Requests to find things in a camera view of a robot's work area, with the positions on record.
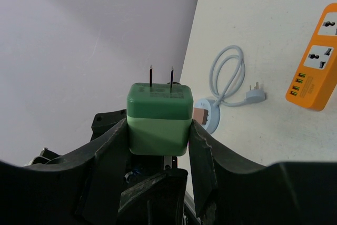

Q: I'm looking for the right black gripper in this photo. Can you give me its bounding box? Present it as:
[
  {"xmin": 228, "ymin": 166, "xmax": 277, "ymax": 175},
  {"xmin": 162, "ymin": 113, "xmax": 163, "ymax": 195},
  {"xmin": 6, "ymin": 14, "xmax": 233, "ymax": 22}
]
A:
[{"xmin": 1, "ymin": 110, "xmax": 187, "ymax": 224}]

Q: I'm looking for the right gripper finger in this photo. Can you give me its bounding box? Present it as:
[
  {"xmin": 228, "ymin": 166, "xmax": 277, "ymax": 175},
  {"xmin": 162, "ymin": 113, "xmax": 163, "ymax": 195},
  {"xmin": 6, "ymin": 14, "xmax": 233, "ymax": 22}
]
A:
[{"xmin": 189, "ymin": 122, "xmax": 336, "ymax": 224}]

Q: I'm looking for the blue round power socket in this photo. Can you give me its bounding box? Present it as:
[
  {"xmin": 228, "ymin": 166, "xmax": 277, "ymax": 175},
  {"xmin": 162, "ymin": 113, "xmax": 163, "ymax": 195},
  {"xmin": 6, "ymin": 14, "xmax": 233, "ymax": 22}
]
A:
[{"xmin": 194, "ymin": 99, "xmax": 220, "ymax": 134}]

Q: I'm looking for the brown pink charger plug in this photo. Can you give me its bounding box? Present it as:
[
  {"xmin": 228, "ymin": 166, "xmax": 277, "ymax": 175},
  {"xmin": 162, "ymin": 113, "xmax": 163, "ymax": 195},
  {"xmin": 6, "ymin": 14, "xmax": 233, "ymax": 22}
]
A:
[{"xmin": 193, "ymin": 107, "xmax": 209, "ymax": 125}]

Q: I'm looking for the green charger plug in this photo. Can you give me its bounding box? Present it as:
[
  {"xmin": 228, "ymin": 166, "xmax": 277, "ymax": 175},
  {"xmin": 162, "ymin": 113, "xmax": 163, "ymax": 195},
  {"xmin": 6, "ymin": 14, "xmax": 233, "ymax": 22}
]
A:
[{"xmin": 126, "ymin": 70, "xmax": 193, "ymax": 156}]

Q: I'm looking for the orange power strip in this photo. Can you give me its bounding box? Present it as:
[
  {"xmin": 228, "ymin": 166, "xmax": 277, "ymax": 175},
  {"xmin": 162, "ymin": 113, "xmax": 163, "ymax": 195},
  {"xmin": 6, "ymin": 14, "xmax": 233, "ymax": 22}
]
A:
[{"xmin": 285, "ymin": 3, "xmax": 336, "ymax": 111}]

